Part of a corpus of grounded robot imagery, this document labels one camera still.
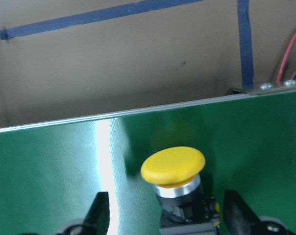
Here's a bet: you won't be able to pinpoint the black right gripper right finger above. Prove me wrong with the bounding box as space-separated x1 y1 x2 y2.
223 190 293 235

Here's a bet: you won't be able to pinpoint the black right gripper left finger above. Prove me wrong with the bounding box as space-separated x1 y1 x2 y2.
57 191 110 235

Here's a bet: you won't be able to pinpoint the yellow push button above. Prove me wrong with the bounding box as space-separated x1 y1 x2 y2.
141 146 221 235

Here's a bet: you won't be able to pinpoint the green conveyor belt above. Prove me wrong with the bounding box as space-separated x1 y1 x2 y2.
0 91 296 235

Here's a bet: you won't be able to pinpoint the red black conveyor wires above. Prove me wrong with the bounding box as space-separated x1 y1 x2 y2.
275 18 296 87

